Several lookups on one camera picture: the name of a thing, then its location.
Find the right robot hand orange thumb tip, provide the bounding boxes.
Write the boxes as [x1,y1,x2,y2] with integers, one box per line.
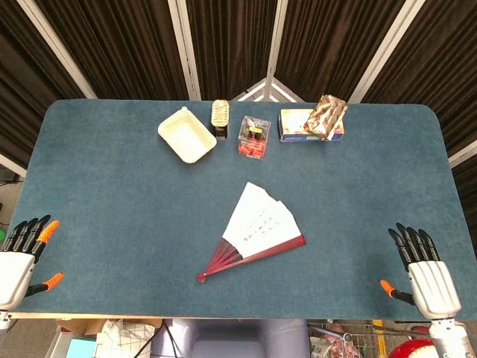
[379,222,463,321]

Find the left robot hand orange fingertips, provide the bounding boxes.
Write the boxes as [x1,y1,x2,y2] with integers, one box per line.
[0,214,65,311]

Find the red round hat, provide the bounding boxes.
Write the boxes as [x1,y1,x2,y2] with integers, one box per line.
[387,337,437,358]

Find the blue felt table cover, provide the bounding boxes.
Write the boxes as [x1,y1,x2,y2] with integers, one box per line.
[7,98,477,321]

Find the white checked cloth bag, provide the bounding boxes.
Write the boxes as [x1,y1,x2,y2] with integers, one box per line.
[95,318,157,358]

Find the red and gold snack bag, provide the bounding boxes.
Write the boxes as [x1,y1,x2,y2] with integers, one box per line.
[303,93,349,141]

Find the grey purple robot torso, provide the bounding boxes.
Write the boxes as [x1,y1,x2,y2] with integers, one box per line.
[151,318,311,358]

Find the blue and white tissue box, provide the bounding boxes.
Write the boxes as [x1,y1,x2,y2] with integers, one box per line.
[278,108,345,143]

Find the white plastic food container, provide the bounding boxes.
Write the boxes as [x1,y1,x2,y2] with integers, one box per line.
[157,106,218,164]

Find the clear box with red capsules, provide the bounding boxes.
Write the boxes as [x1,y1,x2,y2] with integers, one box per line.
[237,115,272,161]

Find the dark brown curtain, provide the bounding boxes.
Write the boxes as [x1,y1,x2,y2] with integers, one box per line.
[0,0,477,224]

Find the black and gold tin can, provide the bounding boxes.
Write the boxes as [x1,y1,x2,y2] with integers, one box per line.
[210,99,231,142]

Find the metal wire cart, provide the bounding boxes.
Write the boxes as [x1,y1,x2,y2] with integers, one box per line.
[307,319,433,358]

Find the white metal frame rail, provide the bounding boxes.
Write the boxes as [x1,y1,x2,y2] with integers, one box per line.
[0,153,28,178]
[448,139,477,169]

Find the white metal frame post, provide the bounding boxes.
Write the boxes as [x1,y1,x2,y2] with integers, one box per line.
[347,0,426,104]
[167,0,202,101]
[262,0,290,101]
[16,0,98,101]

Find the white triangular frame base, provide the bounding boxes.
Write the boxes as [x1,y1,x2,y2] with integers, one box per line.
[230,76,306,104]

